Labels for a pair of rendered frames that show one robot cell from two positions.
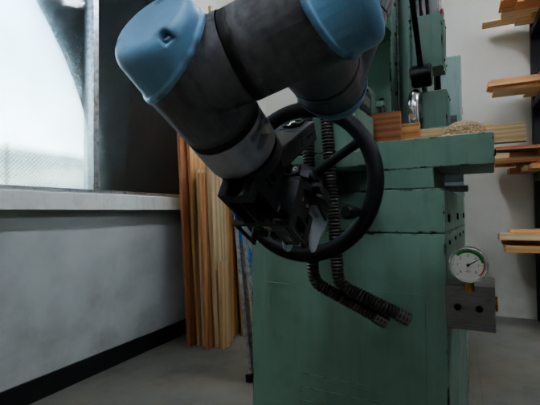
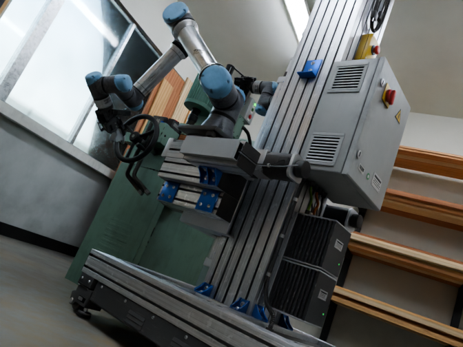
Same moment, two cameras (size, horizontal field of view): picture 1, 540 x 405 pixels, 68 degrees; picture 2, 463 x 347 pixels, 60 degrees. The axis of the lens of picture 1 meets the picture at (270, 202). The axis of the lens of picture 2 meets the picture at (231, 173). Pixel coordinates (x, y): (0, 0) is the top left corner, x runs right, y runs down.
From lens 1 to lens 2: 1.55 m
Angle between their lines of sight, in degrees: 14
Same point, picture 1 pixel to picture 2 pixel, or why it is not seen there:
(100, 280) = (48, 191)
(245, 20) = (106, 79)
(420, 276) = not seen: hidden behind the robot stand
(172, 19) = (94, 74)
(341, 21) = (118, 84)
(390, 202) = not seen: hidden behind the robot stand
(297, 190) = (114, 119)
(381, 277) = (153, 186)
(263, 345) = (104, 205)
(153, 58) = (89, 78)
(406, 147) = not seen: hidden behind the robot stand
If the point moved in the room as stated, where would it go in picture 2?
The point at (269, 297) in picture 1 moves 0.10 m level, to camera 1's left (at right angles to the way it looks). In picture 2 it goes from (114, 187) to (98, 181)
